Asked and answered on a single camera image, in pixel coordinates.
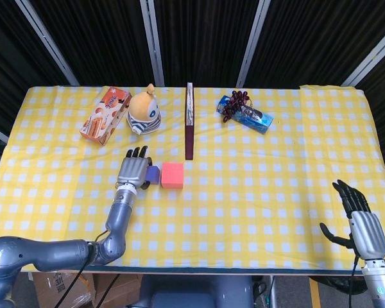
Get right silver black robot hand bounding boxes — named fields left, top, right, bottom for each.
left=319, top=179, right=385, bottom=259

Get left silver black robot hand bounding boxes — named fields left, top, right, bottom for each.
left=115, top=145, right=155, bottom=191

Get medium purple foam cube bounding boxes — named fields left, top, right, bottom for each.
left=146, top=166, right=162, bottom=186

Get large red foam cube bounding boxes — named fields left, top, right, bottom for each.
left=160, top=162, right=184, bottom=189

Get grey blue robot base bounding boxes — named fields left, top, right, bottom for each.
left=141, top=275, right=254, bottom=308

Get yellow white checkered tablecloth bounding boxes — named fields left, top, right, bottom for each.
left=0, top=85, right=385, bottom=269

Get yellow plush toy striped shirt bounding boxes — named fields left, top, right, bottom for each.
left=126, top=83, right=162, bottom=135

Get orange snack box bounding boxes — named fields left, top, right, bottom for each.
left=80, top=86, right=132, bottom=147

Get maroon upright book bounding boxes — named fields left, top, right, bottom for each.
left=185, top=82, right=195, bottom=160

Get plain brown cardboard box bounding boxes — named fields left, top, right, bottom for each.
left=94, top=273, right=142, bottom=308

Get purple grape bunch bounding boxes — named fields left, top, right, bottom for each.
left=223, top=90, right=254, bottom=123

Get blue cookie box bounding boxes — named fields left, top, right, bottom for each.
left=216, top=95, right=275, bottom=135

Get black pleated curtain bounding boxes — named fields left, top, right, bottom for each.
left=0, top=0, right=385, bottom=193

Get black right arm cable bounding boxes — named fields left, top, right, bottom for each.
left=348, top=255, right=361, bottom=308

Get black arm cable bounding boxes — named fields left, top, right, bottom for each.
left=348, top=255, right=361, bottom=308
left=56, top=229, right=112, bottom=308

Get black cable under table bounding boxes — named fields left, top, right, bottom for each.
left=95, top=273, right=120, bottom=308

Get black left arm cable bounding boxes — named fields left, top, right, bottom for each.
left=56, top=229, right=112, bottom=308

